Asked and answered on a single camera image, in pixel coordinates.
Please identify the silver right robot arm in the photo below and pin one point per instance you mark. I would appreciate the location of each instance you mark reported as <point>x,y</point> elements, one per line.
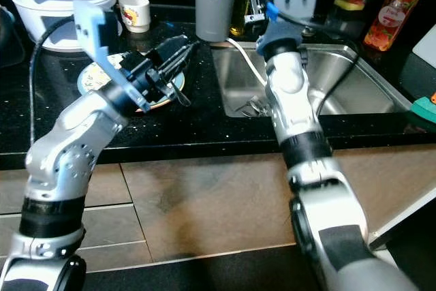
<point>320,195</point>

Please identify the white board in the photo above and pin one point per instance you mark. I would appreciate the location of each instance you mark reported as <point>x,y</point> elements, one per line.
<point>426,46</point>

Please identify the white cartoon cat cup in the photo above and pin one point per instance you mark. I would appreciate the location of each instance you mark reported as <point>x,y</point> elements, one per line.
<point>135,13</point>

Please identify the stainless steel sink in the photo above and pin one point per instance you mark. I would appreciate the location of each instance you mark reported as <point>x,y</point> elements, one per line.
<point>375,86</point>

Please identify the light blue left wrist camera mount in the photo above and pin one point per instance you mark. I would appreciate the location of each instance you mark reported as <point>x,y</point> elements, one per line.
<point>95,28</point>

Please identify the orange soap pump bottle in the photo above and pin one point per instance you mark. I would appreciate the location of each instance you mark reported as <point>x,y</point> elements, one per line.
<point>392,18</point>

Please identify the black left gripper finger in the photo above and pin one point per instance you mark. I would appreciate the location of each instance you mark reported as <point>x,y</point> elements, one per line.
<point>169,46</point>
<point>182,60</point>

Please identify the lemon print plate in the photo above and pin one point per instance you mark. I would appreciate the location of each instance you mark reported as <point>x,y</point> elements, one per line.
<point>92,76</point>

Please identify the green scrub sponge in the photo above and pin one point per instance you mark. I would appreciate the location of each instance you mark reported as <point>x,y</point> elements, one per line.
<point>425,110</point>

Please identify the metal cutlery in sink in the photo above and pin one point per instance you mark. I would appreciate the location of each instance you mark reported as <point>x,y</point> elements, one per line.
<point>252,107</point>

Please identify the brown wooden base cabinet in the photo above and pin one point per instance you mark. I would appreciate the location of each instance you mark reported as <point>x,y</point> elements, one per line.
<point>197,202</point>

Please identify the grey insulated tumbler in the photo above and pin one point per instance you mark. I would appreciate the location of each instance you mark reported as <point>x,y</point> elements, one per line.
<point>216,11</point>

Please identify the olive oil glass bottle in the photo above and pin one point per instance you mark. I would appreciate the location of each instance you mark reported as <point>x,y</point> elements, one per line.
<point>242,5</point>

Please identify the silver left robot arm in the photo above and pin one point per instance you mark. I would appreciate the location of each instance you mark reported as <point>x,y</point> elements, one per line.
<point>61,161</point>

